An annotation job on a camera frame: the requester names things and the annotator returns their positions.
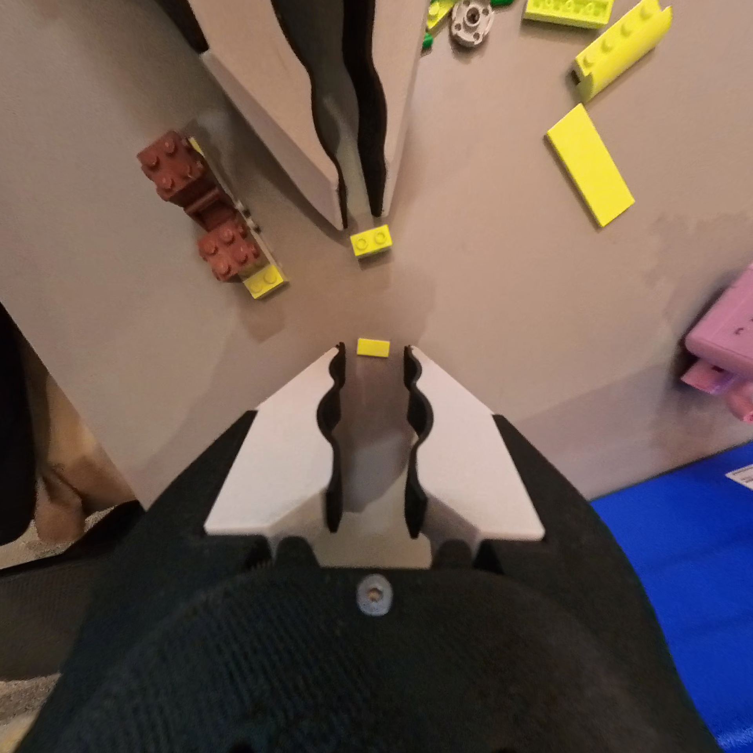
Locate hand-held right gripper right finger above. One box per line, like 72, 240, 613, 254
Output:
403, 346, 546, 554

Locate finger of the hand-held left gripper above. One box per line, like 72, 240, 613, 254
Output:
343, 0, 431, 218
187, 0, 350, 232

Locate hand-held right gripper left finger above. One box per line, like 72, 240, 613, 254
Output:
204, 342, 348, 554

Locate brown and lime brick assembly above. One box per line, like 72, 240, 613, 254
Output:
136, 129, 289, 301

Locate small lime toy brick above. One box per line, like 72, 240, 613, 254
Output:
350, 225, 394, 258

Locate scattered green leaf pieces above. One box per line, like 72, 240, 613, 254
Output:
420, 0, 513, 51

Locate grey round plate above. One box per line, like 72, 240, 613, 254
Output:
450, 0, 495, 48

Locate lime narrow studded plate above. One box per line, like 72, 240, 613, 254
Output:
522, 0, 615, 29

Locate person's leg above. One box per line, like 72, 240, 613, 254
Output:
32, 347, 139, 545

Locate short lime flat tile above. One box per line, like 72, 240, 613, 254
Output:
544, 103, 636, 229

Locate blue plastic bin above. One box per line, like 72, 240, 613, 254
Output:
590, 441, 753, 753

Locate pink toy pot with plant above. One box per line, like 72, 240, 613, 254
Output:
679, 265, 753, 424

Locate black office chair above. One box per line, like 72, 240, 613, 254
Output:
0, 500, 145, 677

